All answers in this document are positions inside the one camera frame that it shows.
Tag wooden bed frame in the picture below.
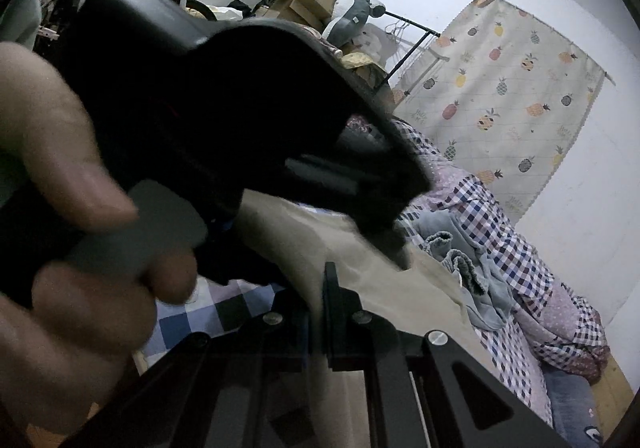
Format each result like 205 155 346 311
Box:
591 356 634 440

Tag person left hand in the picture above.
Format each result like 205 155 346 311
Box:
1 42 196 434

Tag checkered purple bed sheet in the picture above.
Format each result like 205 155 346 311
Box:
134 271 554 429

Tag cardboard box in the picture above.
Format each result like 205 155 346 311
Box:
254 0 336 32

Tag grey sleeve forearm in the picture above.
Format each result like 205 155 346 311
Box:
0 0 42 50

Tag pineapple print curtain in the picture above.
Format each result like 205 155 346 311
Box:
394 0 608 222

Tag grey sweatpants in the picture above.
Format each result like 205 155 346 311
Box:
400 209 515 332

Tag beige khaki garment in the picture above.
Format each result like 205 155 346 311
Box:
240 191 490 447

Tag dark blue pillow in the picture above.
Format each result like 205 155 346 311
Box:
542 364 603 448

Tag black clothes rack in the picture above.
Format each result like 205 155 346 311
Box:
374 11 442 92

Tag checkered purple quilt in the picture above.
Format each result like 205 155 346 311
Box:
344 114 612 384

